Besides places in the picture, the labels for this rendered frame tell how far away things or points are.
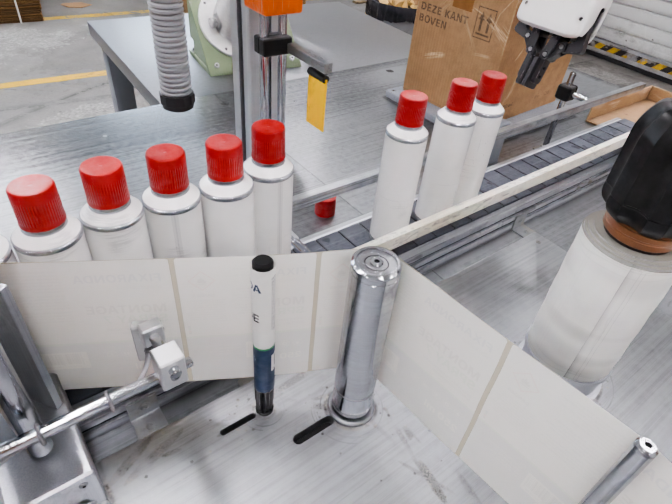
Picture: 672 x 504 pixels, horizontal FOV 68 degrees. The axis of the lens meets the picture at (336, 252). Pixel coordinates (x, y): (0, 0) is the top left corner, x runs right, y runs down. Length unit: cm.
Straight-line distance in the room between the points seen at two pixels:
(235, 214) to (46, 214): 16
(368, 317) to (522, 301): 32
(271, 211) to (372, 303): 19
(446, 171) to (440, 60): 53
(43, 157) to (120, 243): 58
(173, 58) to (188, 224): 16
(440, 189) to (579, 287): 28
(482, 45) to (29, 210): 90
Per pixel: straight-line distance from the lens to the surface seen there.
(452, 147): 67
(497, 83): 70
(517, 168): 95
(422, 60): 122
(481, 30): 112
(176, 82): 53
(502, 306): 64
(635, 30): 517
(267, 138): 48
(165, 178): 45
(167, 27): 52
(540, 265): 73
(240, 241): 50
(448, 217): 71
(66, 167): 98
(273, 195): 51
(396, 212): 65
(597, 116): 141
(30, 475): 44
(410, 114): 59
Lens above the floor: 130
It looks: 40 degrees down
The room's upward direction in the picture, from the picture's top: 6 degrees clockwise
